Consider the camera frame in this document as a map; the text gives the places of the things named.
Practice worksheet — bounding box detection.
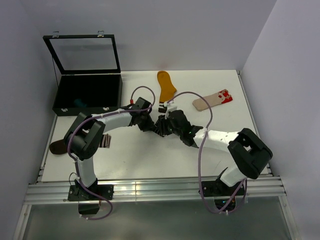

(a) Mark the black white striped ankle sock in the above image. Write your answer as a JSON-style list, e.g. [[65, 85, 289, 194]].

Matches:
[[153, 115, 171, 137]]

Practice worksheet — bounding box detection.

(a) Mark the beige red reindeer sock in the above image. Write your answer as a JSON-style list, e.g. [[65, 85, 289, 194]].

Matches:
[[192, 89, 233, 112]]

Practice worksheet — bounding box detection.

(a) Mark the teal sock with red heel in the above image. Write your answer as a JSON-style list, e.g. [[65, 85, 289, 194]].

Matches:
[[73, 98, 88, 108]]

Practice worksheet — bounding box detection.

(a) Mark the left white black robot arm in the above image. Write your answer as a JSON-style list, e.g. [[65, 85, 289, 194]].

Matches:
[[63, 97, 154, 202]]

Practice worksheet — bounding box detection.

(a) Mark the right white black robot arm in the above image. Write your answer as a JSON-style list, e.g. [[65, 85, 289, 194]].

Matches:
[[163, 110, 273, 197]]

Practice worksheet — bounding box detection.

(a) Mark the mustard yellow striped sock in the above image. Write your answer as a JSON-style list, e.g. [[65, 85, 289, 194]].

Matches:
[[157, 71, 177, 113]]

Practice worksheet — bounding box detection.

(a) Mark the black glass-lid display box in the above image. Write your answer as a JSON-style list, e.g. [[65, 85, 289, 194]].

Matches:
[[42, 31, 123, 117]]

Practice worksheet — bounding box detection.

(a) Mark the brown pink striped sock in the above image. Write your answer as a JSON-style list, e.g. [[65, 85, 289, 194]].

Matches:
[[49, 134, 112, 155]]

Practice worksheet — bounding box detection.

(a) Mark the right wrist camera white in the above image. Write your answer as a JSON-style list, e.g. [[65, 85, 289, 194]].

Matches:
[[163, 100, 177, 119]]

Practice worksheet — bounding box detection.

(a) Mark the aluminium mounting rail frame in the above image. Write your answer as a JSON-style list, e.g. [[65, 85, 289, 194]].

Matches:
[[12, 71, 301, 240]]

